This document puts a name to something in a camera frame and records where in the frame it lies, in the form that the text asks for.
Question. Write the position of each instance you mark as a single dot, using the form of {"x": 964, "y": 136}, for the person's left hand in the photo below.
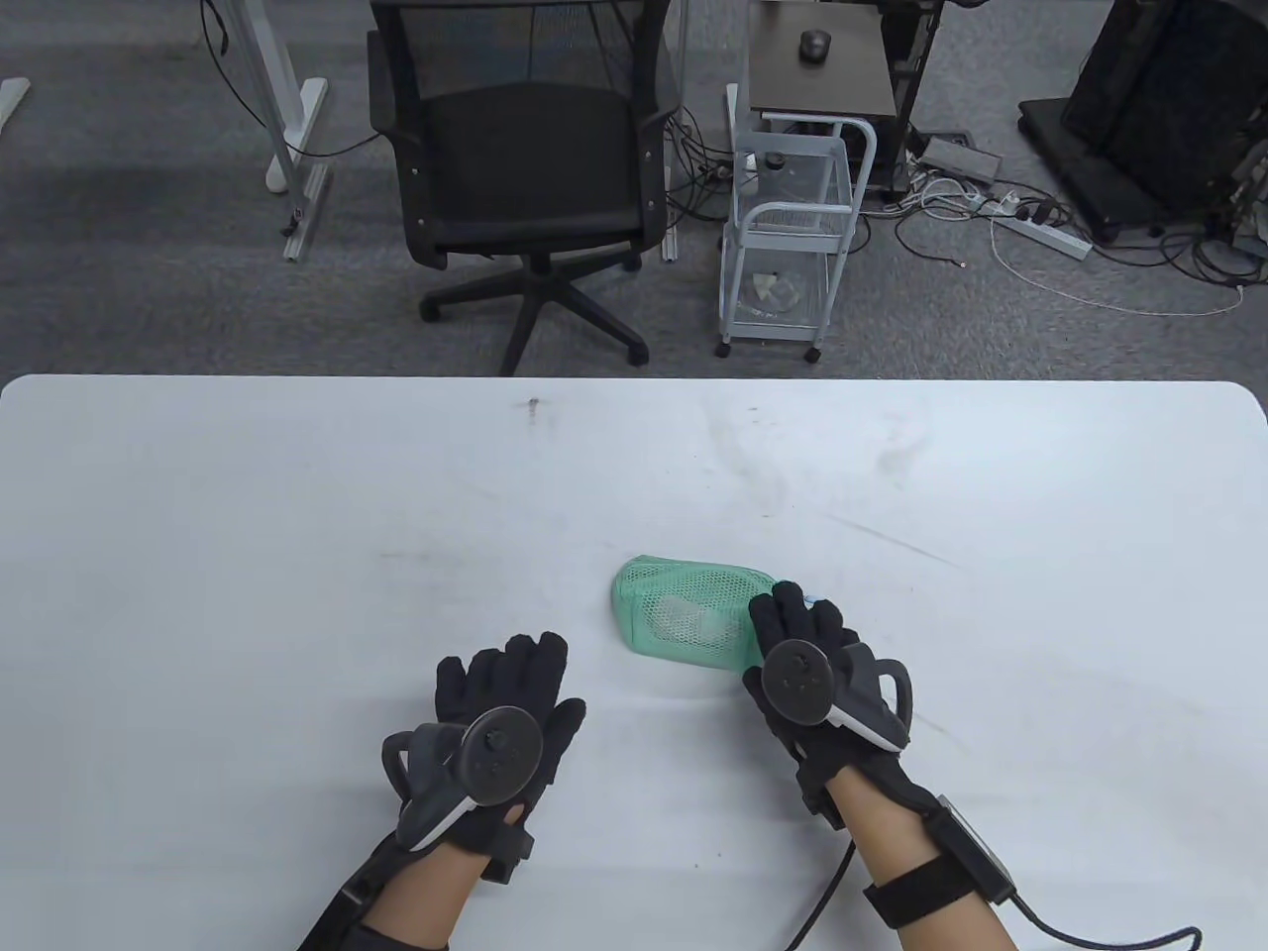
{"x": 510, "y": 674}

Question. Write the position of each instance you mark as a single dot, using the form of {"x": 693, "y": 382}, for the person's right hand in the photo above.
{"x": 792, "y": 619}

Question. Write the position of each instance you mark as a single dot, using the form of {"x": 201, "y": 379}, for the green mesh toiletry bag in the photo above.
{"x": 649, "y": 584}

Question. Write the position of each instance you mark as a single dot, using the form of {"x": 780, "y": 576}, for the person's right forearm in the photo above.
{"x": 877, "y": 827}

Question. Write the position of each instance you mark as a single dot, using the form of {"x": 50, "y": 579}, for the person's left forearm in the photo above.
{"x": 426, "y": 897}

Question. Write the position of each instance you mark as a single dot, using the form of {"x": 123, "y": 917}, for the dark grey hand controller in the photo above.
{"x": 495, "y": 753}
{"x": 797, "y": 684}

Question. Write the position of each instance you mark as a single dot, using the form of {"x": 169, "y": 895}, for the black wrist sensor box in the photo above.
{"x": 976, "y": 852}
{"x": 342, "y": 901}

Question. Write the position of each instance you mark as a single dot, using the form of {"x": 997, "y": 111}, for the crumpled clear plastic wrap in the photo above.
{"x": 778, "y": 292}

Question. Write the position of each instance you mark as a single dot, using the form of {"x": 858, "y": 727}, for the white power strip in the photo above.
{"x": 1050, "y": 236}

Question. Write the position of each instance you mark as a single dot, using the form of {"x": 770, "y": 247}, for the grey power adapter box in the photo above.
{"x": 959, "y": 158}

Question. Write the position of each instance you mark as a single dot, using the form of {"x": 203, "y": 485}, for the black mesh office chair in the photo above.
{"x": 525, "y": 158}

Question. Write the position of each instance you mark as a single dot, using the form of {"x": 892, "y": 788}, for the dark brown side table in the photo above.
{"x": 842, "y": 84}

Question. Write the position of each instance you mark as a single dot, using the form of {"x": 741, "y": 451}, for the black computer mouse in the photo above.
{"x": 814, "y": 46}

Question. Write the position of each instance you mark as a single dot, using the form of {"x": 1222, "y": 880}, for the white desk leg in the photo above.
{"x": 294, "y": 124}

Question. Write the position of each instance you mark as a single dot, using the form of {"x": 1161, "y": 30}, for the white desk foot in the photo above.
{"x": 10, "y": 99}

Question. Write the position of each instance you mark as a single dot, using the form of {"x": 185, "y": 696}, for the aluminium rail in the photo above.
{"x": 673, "y": 233}
{"x": 305, "y": 223}

